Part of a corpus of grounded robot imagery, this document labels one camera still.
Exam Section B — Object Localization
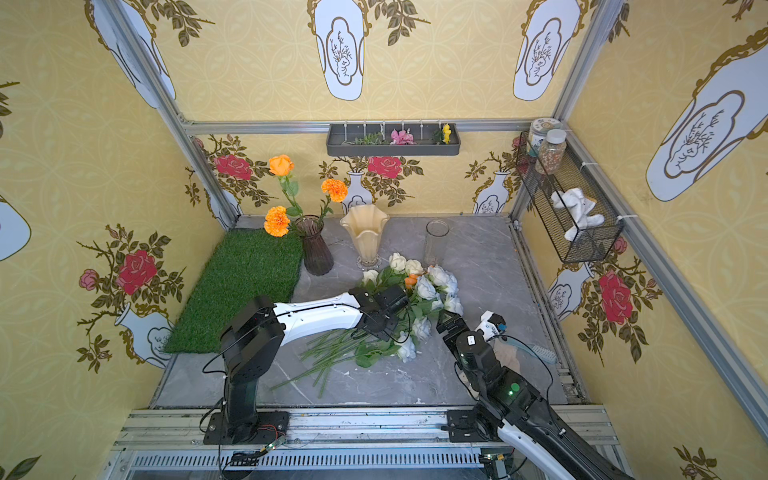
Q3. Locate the orange marigold flower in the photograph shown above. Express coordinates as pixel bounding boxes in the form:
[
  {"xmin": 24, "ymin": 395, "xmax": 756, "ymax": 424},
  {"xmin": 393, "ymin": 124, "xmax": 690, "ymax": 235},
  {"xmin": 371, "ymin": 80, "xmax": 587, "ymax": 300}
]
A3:
[{"xmin": 319, "ymin": 179, "xmax": 348, "ymax": 221}]

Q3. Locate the orange carnation flower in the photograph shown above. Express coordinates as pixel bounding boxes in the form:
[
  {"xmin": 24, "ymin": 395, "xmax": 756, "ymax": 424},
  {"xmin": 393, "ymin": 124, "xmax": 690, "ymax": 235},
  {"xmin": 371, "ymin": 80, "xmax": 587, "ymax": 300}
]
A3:
[{"xmin": 263, "ymin": 206, "xmax": 301, "ymax": 238}]

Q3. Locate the orange rose flower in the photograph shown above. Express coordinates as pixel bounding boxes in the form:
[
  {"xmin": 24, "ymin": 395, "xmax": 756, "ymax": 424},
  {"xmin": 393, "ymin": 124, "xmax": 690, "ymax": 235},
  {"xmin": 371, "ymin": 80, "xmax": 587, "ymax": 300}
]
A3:
[{"xmin": 269, "ymin": 155, "xmax": 304, "ymax": 217}]

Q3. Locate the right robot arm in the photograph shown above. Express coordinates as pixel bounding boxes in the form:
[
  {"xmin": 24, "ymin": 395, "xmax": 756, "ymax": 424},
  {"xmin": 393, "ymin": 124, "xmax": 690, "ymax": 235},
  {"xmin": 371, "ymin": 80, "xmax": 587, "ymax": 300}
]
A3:
[{"xmin": 437, "ymin": 311, "xmax": 630, "ymax": 479}]

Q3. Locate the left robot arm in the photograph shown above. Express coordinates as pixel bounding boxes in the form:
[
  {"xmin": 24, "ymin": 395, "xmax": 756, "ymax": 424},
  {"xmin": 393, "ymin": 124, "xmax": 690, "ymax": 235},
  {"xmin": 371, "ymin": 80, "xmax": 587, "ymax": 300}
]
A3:
[{"xmin": 205, "ymin": 286, "xmax": 408, "ymax": 445}]

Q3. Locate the beige work glove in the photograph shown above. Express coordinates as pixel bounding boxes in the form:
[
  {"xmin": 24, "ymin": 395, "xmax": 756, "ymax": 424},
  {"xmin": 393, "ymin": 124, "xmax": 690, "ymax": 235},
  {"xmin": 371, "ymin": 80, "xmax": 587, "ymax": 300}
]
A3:
[{"xmin": 494, "ymin": 342, "xmax": 521, "ymax": 373}]

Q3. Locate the small orange flower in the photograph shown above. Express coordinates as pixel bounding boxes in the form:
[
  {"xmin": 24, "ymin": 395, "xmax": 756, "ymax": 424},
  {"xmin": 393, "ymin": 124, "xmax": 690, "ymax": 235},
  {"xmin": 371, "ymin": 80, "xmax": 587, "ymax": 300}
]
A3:
[{"xmin": 404, "ymin": 274, "xmax": 419, "ymax": 290}]

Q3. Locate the cream rose flower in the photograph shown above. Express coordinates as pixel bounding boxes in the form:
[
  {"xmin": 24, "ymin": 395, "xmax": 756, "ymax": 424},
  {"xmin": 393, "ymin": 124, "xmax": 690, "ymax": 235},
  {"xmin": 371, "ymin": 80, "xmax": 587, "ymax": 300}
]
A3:
[{"xmin": 389, "ymin": 252, "xmax": 424, "ymax": 276}]

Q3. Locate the white rose near stems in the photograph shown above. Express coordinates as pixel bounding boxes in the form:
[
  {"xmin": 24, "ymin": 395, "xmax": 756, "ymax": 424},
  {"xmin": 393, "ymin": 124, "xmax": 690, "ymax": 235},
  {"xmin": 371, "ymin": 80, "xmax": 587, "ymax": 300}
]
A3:
[{"xmin": 396, "ymin": 332, "xmax": 417, "ymax": 363}]

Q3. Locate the white rose flower large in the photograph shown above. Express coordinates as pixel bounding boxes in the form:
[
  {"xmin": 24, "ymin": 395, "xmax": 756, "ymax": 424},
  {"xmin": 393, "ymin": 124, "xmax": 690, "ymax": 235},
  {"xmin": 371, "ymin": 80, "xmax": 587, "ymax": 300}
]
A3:
[{"xmin": 427, "ymin": 265, "xmax": 458, "ymax": 296}]

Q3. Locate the teal scrub brush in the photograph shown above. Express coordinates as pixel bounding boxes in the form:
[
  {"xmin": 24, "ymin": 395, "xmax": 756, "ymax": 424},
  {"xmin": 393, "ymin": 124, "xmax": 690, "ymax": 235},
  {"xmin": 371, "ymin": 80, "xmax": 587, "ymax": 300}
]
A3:
[{"xmin": 529, "ymin": 345, "xmax": 558, "ymax": 365}]

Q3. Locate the purple ribbed glass vase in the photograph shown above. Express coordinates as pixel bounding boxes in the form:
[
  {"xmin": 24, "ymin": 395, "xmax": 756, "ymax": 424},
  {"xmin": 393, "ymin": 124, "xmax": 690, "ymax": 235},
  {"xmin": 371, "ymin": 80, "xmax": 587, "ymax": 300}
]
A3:
[{"xmin": 294, "ymin": 215, "xmax": 334, "ymax": 276}]

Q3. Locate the cream fluted glass vase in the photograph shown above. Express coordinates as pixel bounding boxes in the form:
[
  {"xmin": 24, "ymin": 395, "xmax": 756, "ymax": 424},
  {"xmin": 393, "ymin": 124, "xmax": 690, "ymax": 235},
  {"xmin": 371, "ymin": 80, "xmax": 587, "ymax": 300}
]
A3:
[{"xmin": 340, "ymin": 204, "xmax": 390, "ymax": 269}]

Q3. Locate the clear glass vase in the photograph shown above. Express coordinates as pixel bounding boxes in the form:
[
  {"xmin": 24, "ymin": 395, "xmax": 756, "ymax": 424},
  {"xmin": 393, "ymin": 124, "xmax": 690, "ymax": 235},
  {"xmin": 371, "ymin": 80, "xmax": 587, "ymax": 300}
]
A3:
[{"xmin": 424, "ymin": 219, "xmax": 451, "ymax": 266}]

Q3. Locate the green artificial grass mat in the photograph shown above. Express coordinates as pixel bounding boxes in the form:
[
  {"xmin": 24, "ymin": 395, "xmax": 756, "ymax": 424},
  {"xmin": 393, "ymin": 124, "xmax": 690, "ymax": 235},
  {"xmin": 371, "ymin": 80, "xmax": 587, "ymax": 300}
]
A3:
[{"xmin": 165, "ymin": 229, "xmax": 303, "ymax": 354}]

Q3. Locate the pink flower on shelf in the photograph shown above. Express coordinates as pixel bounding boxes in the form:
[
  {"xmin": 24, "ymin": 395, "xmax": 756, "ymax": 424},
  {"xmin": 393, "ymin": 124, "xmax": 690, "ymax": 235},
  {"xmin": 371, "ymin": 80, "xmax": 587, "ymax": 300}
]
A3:
[{"xmin": 390, "ymin": 129, "xmax": 415, "ymax": 146}]

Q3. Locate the yellow flower on shelf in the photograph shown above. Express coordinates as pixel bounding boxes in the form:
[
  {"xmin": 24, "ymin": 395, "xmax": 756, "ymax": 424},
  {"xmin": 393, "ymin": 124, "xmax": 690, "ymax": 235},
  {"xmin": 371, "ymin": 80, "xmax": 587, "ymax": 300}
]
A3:
[{"xmin": 440, "ymin": 124, "xmax": 452, "ymax": 145}]

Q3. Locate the white cloth figure in basket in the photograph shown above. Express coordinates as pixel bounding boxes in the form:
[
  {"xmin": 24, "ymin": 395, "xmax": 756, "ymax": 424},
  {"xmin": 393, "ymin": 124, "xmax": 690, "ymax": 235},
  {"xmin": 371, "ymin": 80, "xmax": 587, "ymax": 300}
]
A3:
[{"xmin": 550, "ymin": 187, "xmax": 605, "ymax": 242}]

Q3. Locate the jar with white lid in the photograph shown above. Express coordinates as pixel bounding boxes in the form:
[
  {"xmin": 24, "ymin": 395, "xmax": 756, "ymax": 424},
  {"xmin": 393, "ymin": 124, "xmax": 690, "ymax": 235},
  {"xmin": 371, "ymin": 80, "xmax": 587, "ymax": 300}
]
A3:
[{"xmin": 535, "ymin": 129, "xmax": 567, "ymax": 175}]

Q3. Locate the jar with patterned lid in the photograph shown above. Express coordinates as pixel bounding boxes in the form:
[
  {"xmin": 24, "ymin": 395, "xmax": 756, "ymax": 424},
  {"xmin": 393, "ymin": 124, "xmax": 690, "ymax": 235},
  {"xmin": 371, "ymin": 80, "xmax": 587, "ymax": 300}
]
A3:
[{"xmin": 527, "ymin": 118, "xmax": 562, "ymax": 157}]

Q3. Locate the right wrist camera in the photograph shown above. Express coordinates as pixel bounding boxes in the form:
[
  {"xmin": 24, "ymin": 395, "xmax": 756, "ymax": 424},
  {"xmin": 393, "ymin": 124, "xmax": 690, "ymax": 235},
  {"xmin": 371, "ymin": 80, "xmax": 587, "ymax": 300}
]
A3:
[{"xmin": 478, "ymin": 311, "xmax": 507, "ymax": 342}]

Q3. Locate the black wire basket shelf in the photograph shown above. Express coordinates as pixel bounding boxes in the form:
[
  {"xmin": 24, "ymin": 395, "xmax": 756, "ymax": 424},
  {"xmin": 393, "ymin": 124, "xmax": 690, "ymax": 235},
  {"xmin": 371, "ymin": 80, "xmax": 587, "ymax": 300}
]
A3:
[{"xmin": 515, "ymin": 131, "xmax": 624, "ymax": 263}]

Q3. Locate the grey wall shelf tray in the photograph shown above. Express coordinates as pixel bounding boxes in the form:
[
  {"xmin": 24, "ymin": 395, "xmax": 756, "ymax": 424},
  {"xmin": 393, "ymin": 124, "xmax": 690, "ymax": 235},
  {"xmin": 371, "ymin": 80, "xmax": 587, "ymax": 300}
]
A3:
[{"xmin": 325, "ymin": 121, "xmax": 462, "ymax": 157}]

